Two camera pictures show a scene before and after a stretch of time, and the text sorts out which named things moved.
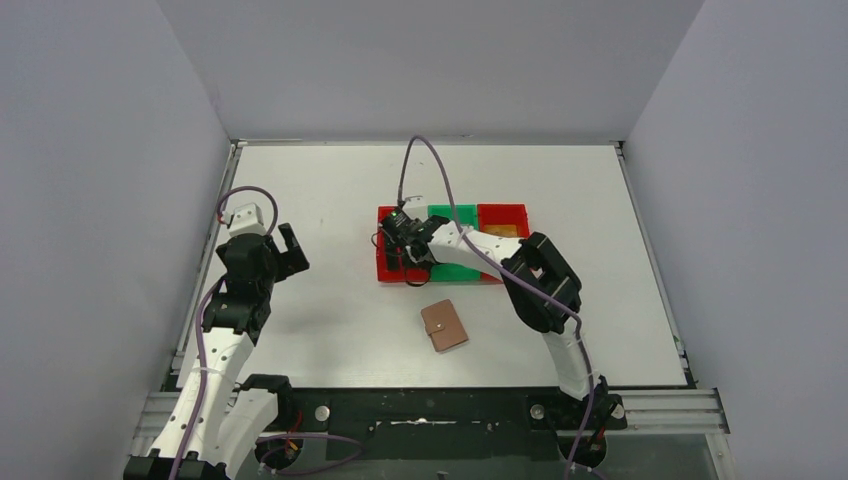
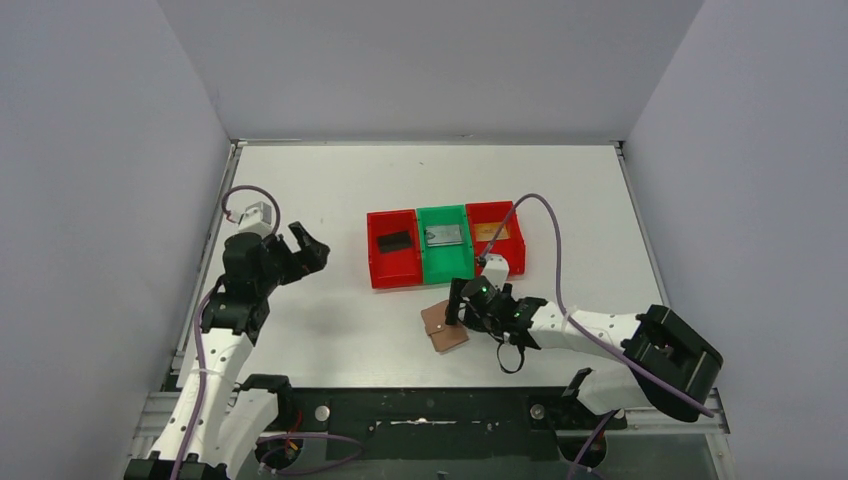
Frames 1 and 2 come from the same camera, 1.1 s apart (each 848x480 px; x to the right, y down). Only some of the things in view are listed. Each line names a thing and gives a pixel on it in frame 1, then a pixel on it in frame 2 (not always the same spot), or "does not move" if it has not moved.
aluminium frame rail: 690,411 does not move
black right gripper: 393,252 to 453,308
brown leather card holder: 443,326 does not move
